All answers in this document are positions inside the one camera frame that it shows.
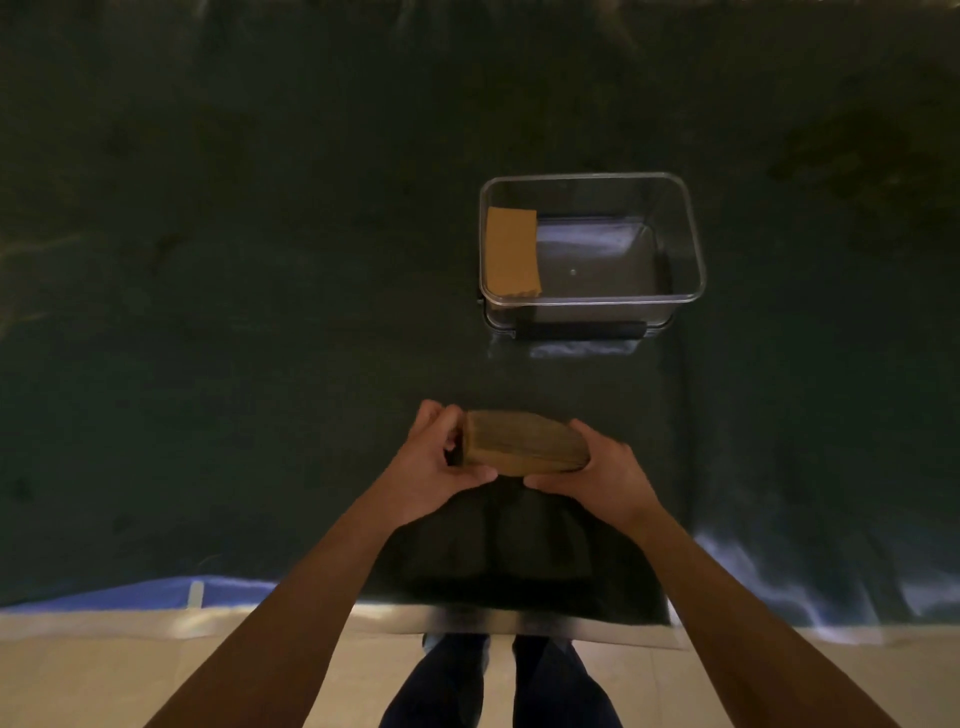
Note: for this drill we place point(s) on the person's left hand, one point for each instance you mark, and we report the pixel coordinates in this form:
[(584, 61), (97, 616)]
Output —
[(420, 469)]

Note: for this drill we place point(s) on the person's right hand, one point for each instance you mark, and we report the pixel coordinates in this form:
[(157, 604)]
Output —
[(611, 480)]

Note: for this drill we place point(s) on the person's right thumb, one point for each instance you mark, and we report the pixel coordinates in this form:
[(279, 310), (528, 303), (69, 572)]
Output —
[(553, 480)]

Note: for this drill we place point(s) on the person's left thumb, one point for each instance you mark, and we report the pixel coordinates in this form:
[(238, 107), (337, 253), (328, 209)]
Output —
[(471, 475)]

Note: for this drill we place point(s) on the person's left middle finger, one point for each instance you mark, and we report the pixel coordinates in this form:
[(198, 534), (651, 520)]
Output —
[(426, 417)]

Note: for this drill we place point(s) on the stack of brown cardboard sheets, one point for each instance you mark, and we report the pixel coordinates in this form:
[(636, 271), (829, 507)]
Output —
[(525, 442)]

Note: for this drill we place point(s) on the person's left forearm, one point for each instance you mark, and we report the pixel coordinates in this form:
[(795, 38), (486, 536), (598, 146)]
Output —
[(281, 626)]

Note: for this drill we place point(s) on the person's right forearm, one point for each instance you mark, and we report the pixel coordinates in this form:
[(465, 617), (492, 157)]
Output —
[(757, 622)]

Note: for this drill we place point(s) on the black table cover sheet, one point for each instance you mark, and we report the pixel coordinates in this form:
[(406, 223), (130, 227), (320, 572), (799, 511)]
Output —
[(300, 300)]

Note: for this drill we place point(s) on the brown cardboard sheet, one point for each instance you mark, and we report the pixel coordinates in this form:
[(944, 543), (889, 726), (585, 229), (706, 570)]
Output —
[(511, 253)]

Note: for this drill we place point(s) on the person's legs in dark trousers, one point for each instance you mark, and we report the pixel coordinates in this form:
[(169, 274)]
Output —
[(499, 686)]

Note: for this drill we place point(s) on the clear plastic container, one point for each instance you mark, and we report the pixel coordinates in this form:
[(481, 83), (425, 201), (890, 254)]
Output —
[(590, 251)]

